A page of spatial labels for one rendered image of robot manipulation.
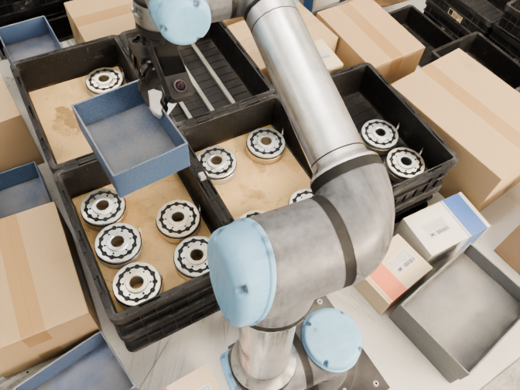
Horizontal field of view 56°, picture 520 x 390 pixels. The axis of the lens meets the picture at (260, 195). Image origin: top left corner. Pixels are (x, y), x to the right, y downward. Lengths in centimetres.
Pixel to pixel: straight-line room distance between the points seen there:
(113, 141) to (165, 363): 52
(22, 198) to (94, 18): 61
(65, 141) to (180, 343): 61
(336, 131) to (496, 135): 88
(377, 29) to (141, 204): 96
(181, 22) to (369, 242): 38
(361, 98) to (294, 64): 86
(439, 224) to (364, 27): 71
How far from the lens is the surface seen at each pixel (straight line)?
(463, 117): 146
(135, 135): 103
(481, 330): 130
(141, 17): 84
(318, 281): 54
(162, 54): 86
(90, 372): 121
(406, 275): 126
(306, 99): 63
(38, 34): 181
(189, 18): 70
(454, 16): 276
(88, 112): 105
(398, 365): 125
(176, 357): 119
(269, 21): 70
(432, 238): 131
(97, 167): 121
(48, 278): 114
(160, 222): 115
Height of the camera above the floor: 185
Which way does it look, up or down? 56 degrees down
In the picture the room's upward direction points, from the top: 7 degrees clockwise
